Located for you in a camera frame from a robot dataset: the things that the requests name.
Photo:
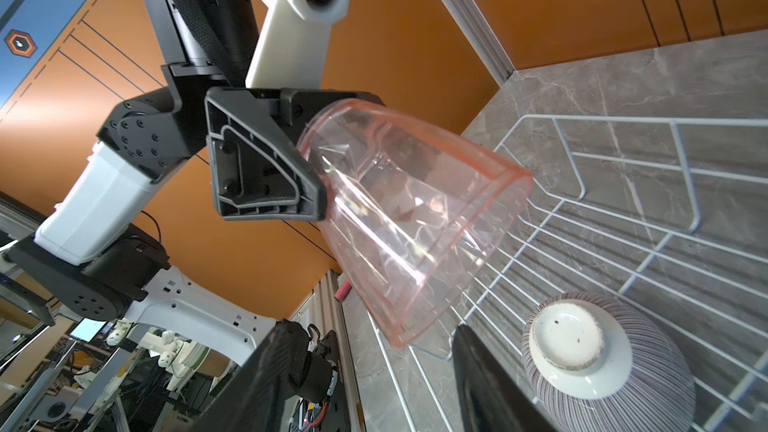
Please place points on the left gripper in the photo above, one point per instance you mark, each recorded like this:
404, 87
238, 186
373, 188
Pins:
257, 171

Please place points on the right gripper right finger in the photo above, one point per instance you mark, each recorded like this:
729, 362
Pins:
489, 399

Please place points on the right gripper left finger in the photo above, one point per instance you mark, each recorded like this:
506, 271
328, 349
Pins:
255, 398

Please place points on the pink plastic cup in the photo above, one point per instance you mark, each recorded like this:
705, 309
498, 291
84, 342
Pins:
414, 211

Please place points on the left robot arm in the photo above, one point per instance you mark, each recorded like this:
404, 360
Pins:
89, 253

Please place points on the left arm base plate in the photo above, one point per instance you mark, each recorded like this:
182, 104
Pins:
321, 390

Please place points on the red handled screwdriver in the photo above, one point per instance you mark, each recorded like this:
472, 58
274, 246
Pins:
343, 291

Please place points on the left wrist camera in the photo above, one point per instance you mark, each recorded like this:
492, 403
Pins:
292, 46

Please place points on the white wire dish rack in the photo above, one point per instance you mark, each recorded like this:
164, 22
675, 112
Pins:
666, 215

